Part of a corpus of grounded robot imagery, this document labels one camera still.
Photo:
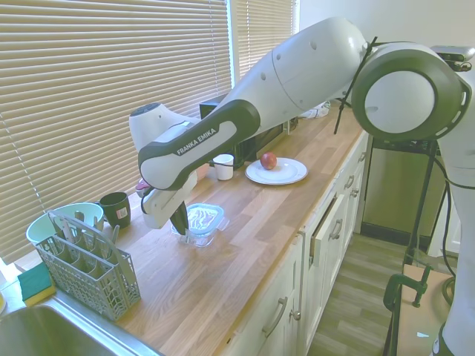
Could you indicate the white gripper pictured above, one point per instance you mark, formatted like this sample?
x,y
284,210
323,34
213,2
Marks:
x,y
159,207

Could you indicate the clear lid with teal seal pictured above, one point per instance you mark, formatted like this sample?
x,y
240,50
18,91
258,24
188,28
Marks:
x,y
204,217

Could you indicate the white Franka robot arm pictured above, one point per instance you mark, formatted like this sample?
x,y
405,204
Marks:
x,y
315,66

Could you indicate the clear plastic container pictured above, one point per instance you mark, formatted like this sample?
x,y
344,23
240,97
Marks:
x,y
202,240

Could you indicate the pale pink small container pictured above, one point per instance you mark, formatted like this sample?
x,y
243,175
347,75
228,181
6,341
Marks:
x,y
202,171

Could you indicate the pink red small object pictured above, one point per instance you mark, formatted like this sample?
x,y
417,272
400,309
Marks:
x,y
141,187

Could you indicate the black mug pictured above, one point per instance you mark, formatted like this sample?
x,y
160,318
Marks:
x,y
117,209

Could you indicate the grey metal utensil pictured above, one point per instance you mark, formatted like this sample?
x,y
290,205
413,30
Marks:
x,y
115,233

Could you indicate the white paper cup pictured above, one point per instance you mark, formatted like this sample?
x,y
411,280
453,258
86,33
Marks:
x,y
224,168

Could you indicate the grey plastic cutlery basket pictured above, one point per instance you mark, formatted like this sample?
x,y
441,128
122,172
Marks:
x,y
92,289

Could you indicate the red apple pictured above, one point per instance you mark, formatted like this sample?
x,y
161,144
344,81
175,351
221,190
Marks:
x,y
268,160

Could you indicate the black microwave oven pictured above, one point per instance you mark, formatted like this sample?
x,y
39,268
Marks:
x,y
259,140

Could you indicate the white kitchen cabinet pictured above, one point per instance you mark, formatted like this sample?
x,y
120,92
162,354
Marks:
x,y
282,282

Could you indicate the white round plate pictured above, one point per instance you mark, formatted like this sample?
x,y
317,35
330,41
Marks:
x,y
289,173

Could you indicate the mint green bowl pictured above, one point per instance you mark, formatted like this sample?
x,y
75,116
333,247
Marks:
x,y
40,230

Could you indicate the wide beige window blind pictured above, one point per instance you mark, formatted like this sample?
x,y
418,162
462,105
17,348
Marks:
x,y
111,92

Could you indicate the silver cabinet knob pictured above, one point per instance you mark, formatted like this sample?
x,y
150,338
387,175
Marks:
x,y
295,315

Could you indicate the white ajar cabinet front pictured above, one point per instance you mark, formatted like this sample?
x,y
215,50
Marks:
x,y
328,230

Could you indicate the green and yellow sponge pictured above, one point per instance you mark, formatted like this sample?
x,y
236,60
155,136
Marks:
x,y
35,283

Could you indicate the stainless steel sink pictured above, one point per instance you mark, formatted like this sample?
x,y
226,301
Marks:
x,y
55,330

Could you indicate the white crumpled cloth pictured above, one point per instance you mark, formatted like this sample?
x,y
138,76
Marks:
x,y
315,110

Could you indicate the yellow object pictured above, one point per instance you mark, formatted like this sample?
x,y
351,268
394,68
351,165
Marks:
x,y
2,302

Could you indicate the narrow beige window blind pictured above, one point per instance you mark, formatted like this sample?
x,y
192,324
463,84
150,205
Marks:
x,y
265,33

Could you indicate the dark green clamp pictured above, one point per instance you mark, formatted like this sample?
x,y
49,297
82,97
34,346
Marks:
x,y
393,287

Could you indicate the brown wooden board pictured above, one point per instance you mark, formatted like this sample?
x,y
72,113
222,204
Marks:
x,y
419,319

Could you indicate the black camera stand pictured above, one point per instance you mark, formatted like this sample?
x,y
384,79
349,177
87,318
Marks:
x,y
426,193

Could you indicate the grey exterior camera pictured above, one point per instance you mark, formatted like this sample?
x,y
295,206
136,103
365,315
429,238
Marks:
x,y
454,53

